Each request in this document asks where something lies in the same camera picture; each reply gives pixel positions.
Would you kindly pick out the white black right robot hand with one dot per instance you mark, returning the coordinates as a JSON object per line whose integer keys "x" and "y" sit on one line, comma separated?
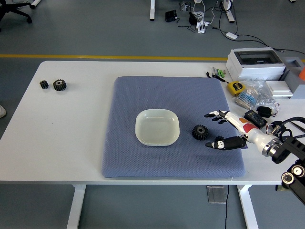
{"x": 240, "y": 124}

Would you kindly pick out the small black gear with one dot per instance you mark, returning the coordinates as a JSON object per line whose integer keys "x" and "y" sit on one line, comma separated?
{"x": 44, "y": 84}
{"x": 219, "y": 138}

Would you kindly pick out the large black gear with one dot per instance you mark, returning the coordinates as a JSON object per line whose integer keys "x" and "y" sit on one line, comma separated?
{"x": 59, "y": 86}
{"x": 200, "y": 133}

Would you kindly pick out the blue-grey textured mat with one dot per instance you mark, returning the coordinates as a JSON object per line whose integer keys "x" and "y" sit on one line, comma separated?
{"x": 147, "y": 162}

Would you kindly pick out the white flat box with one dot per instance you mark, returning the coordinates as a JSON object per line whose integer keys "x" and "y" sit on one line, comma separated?
{"x": 278, "y": 88}

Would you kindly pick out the black box on floor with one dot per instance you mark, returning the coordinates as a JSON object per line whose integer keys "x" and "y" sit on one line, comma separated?
{"x": 171, "y": 15}

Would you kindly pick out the black power adapter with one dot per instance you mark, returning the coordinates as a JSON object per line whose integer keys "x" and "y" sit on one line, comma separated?
{"x": 256, "y": 118}

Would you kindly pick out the clear plastic parts bag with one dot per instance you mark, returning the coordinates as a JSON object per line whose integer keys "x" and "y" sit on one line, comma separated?
{"x": 252, "y": 97}

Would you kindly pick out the yellow tape measure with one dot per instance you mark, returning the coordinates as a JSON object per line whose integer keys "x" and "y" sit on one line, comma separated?
{"x": 234, "y": 87}

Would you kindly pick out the green and silver small tools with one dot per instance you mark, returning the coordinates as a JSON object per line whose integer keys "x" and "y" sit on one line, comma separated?
{"x": 217, "y": 72}

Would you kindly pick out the metal tweezers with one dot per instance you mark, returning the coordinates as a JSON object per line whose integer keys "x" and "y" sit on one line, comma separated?
{"x": 299, "y": 126}

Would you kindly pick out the grey hollow block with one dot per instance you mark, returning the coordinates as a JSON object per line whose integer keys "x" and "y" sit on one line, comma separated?
{"x": 294, "y": 81}

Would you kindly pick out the grey floor plate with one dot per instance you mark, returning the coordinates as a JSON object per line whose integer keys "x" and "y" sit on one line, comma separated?
{"x": 216, "y": 194}

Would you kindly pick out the orange block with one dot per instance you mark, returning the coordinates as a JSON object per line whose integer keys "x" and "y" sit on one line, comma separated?
{"x": 302, "y": 75}

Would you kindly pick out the white square bowl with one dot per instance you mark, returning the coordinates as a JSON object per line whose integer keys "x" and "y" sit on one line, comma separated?
{"x": 157, "y": 128}

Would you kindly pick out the white table leg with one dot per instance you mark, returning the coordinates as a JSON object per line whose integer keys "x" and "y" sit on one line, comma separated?
{"x": 76, "y": 207}
{"x": 247, "y": 207}

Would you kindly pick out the white small adapter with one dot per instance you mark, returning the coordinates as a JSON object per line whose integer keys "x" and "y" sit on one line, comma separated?
{"x": 231, "y": 35}

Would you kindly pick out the white power strip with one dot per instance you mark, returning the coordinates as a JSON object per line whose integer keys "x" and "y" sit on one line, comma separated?
{"x": 202, "y": 26}

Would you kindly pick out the white background desk leg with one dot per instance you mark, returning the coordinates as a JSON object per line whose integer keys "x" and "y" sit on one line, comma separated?
{"x": 152, "y": 9}
{"x": 35, "y": 3}
{"x": 229, "y": 12}

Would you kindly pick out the black charger block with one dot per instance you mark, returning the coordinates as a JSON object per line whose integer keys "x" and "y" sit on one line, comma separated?
{"x": 192, "y": 17}

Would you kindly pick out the white shoe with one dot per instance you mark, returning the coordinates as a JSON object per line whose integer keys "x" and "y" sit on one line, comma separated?
{"x": 2, "y": 111}

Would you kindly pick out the black office chair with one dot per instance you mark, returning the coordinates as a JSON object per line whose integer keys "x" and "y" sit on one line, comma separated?
{"x": 14, "y": 12}

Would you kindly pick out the white electrical enclosure box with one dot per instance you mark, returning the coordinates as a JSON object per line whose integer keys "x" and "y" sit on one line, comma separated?
{"x": 255, "y": 68}

